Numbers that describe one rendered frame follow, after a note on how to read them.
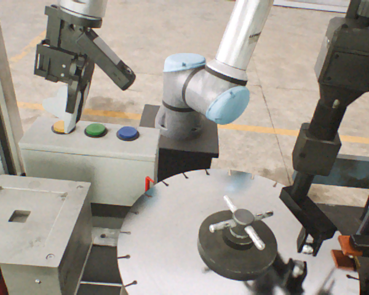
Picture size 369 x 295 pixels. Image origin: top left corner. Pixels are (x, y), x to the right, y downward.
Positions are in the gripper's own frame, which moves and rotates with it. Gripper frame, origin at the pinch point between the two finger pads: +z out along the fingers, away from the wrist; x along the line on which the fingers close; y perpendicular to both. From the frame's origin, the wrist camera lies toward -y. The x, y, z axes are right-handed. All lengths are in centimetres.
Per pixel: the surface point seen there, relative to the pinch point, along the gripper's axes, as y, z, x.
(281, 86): -112, 34, -261
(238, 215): -28.9, -5.9, 23.6
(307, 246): -38.7, -5.1, 25.1
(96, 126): -2.4, 3.8, -9.4
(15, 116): 13.9, 5.7, -7.0
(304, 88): -133, 30, -262
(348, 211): -66, 7, -11
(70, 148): 0.6, 6.7, -2.3
